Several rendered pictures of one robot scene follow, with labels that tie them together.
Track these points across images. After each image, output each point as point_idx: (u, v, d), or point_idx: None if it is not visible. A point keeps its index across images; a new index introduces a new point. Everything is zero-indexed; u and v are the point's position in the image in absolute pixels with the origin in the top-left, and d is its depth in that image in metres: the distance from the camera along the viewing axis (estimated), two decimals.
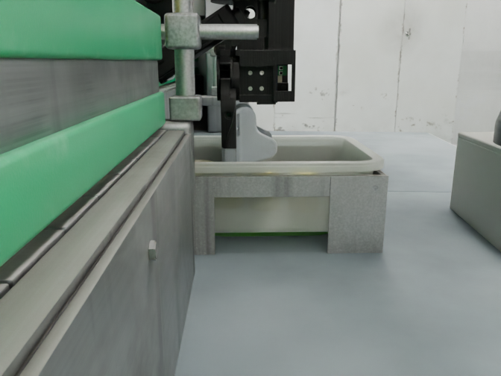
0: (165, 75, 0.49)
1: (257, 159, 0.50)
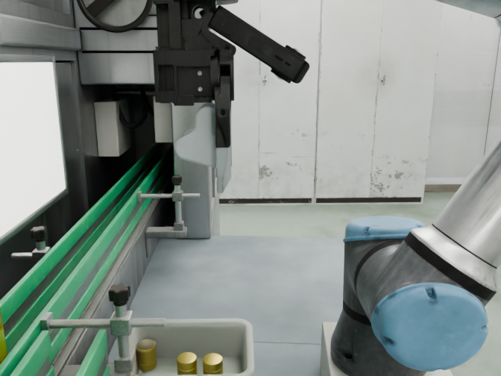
0: None
1: None
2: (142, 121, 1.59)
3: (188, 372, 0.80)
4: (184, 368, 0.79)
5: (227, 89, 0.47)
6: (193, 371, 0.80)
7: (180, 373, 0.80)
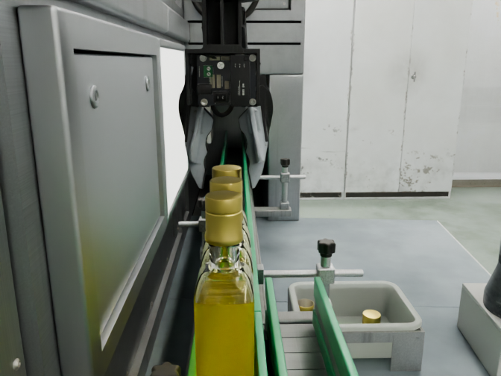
0: None
1: (189, 158, 0.50)
2: (231, 110, 1.69)
3: None
4: (241, 176, 0.54)
5: (267, 86, 0.52)
6: None
7: None
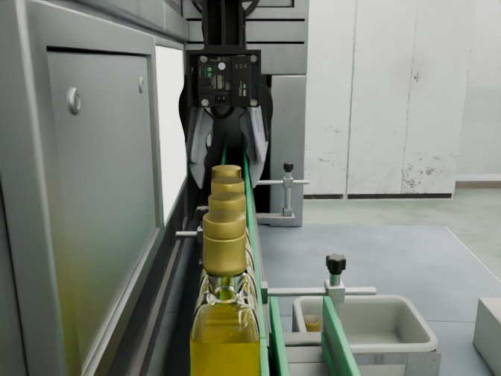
0: None
1: (190, 159, 0.50)
2: (232, 111, 1.63)
3: None
4: (244, 190, 0.48)
5: (267, 86, 0.52)
6: None
7: None
